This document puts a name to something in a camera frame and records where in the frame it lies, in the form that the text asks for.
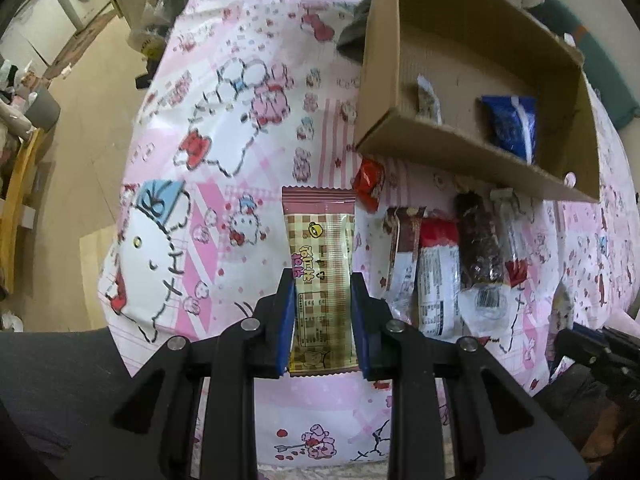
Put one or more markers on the dark cloth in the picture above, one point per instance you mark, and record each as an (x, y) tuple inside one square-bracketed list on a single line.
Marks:
[(355, 35)]

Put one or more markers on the clear plastic bag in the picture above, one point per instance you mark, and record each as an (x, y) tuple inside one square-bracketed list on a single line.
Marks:
[(150, 5)]

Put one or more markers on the small red candy packet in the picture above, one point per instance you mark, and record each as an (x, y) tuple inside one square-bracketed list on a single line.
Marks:
[(369, 182)]

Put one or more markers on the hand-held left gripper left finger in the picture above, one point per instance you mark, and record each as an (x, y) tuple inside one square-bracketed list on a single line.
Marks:
[(285, 325)]

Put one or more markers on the clear packet with red end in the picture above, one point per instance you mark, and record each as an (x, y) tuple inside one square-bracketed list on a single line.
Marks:
[(515, 270)]

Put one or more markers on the pink printed blanket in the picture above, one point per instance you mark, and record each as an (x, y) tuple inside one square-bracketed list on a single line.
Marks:
[(225, 135)]

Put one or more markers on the small clear nut bar packet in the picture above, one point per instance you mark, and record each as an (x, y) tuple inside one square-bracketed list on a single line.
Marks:
[(427, 102)]

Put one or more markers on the beige checkered wafer packet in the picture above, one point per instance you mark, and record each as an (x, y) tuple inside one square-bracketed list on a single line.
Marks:
[(320, 250)]

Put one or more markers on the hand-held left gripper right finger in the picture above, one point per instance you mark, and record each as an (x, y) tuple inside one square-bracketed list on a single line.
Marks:
[(361, 330)]

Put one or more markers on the brown and white snack packet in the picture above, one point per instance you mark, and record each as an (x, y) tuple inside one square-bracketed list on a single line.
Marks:
[(406, 240)]

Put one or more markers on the brown cardboard box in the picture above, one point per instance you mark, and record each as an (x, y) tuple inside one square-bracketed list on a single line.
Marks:
[(380, 60)]

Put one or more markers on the flat cardboard sheet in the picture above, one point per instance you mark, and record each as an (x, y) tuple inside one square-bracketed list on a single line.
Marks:
[(97, 270)]

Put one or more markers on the dark chocolate bar clear packet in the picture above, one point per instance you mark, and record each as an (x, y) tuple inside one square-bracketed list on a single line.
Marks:
[(477, 240)]

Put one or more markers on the grey bin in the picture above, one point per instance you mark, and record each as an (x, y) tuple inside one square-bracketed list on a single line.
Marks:
[(45, 110)]

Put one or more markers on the person's grey trousers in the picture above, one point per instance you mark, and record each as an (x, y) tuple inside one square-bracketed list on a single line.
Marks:
[(50, 385)]

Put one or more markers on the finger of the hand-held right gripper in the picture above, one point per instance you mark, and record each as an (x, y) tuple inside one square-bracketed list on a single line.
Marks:
[(580, 347)]

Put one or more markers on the blue snack packet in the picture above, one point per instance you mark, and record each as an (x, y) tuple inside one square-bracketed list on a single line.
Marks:
[(510, 127)]

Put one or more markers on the wooden chair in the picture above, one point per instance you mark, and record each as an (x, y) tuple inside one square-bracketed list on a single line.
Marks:
[(20, 185)]

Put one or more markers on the red and white snack packet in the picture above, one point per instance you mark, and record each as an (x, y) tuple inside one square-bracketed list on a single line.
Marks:
[(437, 270)]

